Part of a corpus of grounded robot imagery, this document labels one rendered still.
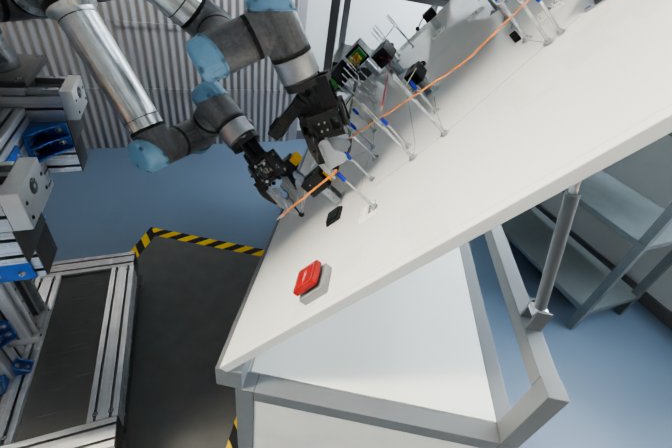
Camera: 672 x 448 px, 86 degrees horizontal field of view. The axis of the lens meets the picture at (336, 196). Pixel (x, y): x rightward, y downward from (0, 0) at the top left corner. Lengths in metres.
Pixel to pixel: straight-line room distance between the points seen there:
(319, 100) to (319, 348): 0.57
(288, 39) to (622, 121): 0.47
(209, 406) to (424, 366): 1.03
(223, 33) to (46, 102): 0.79
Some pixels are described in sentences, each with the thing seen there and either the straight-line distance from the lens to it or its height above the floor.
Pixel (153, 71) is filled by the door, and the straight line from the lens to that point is 3.02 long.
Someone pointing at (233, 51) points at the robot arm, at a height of 1.41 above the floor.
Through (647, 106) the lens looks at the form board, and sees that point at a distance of 0.48.
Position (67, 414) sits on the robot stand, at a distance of 1.63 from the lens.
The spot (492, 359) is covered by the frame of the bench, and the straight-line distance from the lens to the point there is 1.06.
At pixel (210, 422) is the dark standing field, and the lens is 1.72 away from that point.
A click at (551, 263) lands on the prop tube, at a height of 1.17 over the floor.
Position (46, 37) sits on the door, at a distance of 3.07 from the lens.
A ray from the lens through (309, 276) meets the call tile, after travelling 0.61.
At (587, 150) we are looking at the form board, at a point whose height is 1.45.
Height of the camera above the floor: 1.59
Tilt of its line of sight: 36 degrees down
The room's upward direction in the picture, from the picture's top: 10 degrees clockwise
